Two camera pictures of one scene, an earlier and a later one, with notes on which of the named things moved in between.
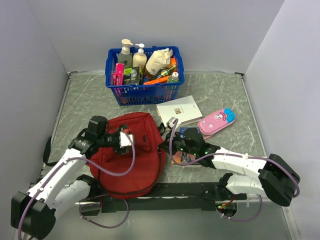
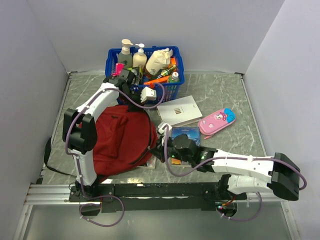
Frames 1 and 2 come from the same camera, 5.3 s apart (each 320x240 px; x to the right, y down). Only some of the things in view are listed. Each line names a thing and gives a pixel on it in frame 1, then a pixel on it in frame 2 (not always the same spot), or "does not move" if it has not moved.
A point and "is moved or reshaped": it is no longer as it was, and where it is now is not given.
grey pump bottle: (125, 57) does not move
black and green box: (131, 75) does not move
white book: (185, 109) does not move
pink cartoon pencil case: (216, 121) does not move
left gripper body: (112, 141) to (138, 96)
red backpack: (149, 162) is moved or reshaped
